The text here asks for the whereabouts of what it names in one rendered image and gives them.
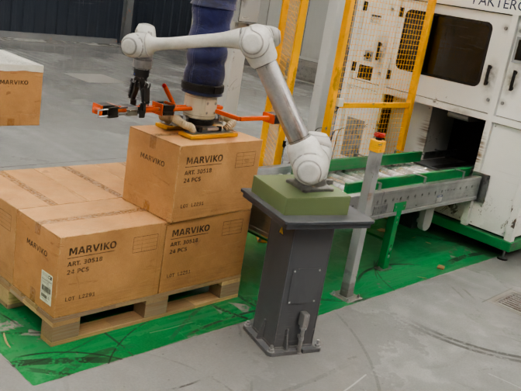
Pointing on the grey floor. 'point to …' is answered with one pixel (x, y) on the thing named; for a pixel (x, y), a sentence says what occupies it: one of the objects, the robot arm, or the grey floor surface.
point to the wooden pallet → (65, 329)
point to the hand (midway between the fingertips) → (137, 109)
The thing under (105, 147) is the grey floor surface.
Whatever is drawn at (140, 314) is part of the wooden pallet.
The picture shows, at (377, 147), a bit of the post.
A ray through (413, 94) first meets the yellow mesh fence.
